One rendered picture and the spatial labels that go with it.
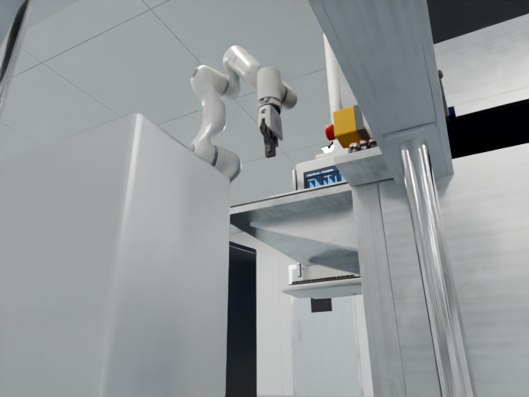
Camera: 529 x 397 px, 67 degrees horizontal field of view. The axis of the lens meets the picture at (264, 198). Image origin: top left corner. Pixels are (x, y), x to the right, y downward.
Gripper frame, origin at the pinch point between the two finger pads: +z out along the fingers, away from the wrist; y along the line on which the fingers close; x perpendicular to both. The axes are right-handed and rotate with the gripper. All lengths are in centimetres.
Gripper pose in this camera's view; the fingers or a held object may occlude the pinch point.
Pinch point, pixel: (270, 150)
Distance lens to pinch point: 131.8
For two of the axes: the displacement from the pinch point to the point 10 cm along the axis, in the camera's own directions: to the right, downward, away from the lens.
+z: 0.1, 9.2, -4.0
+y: 4.5, 3.5, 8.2
